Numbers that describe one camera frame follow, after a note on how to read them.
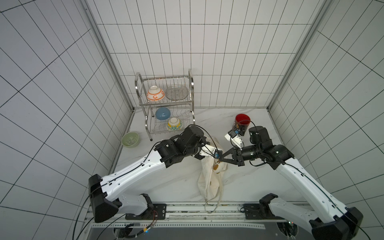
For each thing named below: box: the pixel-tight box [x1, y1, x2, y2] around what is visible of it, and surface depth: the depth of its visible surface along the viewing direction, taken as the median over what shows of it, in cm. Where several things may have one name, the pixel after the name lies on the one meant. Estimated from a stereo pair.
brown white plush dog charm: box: [212, 160, 221, 174], surface depth 68 cm
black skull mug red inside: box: [233, 113, 251, 136], surface depth 102 cm
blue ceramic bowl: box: [155, 107, 171, 120], surface depth 109 cm
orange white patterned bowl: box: [146, 85, 165, 101], surface depth 87 cm
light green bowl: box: [121, 131, 140, 148], surface depth 99 cm
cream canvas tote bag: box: [198, 154, 227, 214], surface depth 77 cm
